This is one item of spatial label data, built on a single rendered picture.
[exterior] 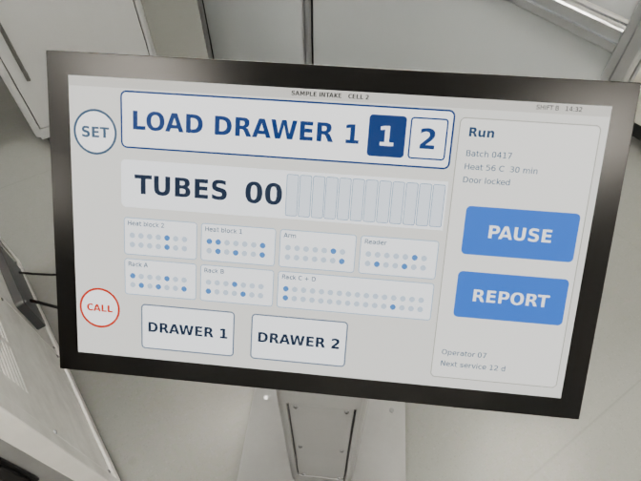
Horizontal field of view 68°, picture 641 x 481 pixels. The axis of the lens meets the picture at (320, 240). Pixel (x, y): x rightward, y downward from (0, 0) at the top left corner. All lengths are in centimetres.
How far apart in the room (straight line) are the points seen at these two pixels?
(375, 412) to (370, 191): 110
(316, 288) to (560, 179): 24
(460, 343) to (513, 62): 76
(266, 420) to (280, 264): 105
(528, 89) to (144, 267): 38
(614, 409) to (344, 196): 142
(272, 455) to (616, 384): 107
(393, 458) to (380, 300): 102
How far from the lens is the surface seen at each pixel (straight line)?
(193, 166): 46
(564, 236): 47
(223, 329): 48
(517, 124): 45
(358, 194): 43
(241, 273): 46
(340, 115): 43
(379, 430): 146
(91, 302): 53
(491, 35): 115
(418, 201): 44
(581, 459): 164
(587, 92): 47
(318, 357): 48
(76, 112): 50
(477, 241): 45
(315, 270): 45
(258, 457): 144
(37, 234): 215
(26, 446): 106
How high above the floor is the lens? 142
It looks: 51 degrees down
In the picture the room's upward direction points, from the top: straight up
